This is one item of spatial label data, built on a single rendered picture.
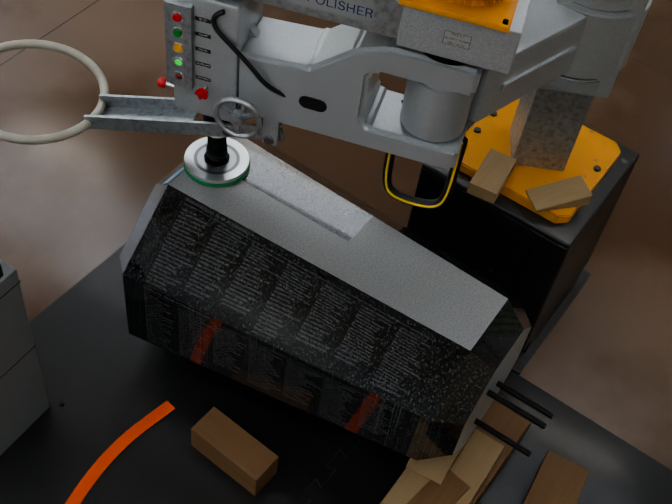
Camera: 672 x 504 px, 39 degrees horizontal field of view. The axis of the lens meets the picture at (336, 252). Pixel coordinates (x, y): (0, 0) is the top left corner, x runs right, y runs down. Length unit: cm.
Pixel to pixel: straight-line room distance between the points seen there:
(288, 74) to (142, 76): 217
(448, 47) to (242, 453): 158
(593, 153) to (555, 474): 116
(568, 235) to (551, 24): 79
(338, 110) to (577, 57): 78
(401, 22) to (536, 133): 101
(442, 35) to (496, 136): 112
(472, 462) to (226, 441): 84
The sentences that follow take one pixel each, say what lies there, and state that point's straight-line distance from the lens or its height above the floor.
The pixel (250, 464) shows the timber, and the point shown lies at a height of 13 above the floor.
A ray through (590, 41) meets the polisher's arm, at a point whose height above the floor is 139.
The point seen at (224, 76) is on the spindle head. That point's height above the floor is 130.
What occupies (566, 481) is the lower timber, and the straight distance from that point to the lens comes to 353.
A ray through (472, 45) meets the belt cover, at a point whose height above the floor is 163.
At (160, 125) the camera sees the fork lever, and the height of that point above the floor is 99.
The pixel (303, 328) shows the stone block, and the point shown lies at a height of 69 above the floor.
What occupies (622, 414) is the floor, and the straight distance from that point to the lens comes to 387.
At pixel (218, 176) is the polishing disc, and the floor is 85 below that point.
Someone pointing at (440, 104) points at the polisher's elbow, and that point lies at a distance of 262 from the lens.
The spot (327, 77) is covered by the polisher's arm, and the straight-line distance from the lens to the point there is 266.
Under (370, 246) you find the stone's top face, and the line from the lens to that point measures 298.
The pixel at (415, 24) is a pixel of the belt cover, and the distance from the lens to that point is 245.
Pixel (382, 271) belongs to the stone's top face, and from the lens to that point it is 292.
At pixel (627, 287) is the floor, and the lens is 427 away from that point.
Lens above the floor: 306
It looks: 49 degrees down
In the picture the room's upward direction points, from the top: 9 degrees clockwise
